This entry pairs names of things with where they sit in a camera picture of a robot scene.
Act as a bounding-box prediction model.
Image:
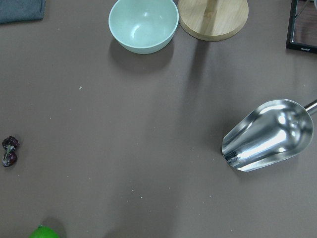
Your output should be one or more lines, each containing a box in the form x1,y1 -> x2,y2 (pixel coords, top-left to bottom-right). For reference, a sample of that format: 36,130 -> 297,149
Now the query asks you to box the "black frame tray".
286,0 -> 317,54

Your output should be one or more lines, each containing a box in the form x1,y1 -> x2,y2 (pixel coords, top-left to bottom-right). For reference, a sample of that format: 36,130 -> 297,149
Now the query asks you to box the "grey folded cloth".
0,0 -> 46,24

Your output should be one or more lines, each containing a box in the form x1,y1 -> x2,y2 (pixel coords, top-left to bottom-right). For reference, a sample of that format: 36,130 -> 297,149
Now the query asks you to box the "dark cherry pair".
2,136 -> 20,167

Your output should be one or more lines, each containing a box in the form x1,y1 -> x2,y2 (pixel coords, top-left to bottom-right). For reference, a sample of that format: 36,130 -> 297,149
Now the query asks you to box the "wooden stand with round base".
177,0 -> 249,42

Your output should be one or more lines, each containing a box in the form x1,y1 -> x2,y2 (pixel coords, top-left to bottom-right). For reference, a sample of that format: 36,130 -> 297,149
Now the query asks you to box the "green lime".
29,225 -> 60,238

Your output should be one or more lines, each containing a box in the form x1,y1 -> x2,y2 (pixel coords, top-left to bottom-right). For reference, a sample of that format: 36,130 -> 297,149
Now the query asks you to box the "metal scoop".
221,99 -> 317,172

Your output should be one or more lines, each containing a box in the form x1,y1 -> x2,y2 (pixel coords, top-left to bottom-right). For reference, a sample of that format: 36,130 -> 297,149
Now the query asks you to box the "mint green bowl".
108,0 -> 179,54

